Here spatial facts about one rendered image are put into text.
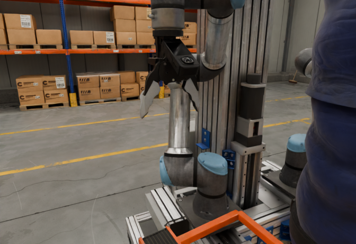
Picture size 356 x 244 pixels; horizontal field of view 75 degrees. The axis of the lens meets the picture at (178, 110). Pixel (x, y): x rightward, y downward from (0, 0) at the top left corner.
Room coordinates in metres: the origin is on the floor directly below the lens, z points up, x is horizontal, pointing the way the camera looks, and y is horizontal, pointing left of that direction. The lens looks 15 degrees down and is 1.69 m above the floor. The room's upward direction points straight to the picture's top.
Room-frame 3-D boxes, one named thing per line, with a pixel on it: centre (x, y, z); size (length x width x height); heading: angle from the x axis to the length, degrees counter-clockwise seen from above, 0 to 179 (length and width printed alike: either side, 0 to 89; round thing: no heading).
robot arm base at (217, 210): (0.82, -0.14, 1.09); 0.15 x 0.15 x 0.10
